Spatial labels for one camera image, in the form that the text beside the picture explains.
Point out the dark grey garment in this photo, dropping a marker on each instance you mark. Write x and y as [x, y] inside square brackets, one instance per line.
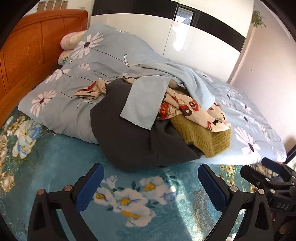
[124, 143]

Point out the white and black wardrobe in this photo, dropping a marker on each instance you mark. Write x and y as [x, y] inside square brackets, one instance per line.
[196, 39]

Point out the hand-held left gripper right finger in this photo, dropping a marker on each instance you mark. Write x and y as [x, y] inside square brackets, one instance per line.
[212, 187]

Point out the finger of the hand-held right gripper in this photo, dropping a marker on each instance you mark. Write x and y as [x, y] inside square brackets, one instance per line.
[281, 170]
[253, 176]

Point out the teal floral blanket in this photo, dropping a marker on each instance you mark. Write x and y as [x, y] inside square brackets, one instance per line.
[57, 162]

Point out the orange wooden headboard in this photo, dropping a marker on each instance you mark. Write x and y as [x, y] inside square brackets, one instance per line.
[27, 51]

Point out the olive knitted sweater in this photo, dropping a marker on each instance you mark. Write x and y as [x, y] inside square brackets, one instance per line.
[208, 141]

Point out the beige wall papers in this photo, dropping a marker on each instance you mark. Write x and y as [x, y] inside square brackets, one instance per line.
[53, 4]

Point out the grey-blue daisy print duvet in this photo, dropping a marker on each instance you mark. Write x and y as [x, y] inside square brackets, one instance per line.
[104, 53]

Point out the green plant wall decal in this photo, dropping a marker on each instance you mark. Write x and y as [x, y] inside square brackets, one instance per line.
[257, 19]

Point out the cartoon car print garment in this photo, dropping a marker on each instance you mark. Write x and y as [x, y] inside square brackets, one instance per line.
[185, 109]

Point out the light blue shirt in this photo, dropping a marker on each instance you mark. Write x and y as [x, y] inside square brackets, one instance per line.
[143, 102]

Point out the pink pillow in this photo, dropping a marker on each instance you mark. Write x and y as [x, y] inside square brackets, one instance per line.
[70, 39]

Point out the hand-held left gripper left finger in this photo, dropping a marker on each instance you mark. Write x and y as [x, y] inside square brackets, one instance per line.
[90, 185]

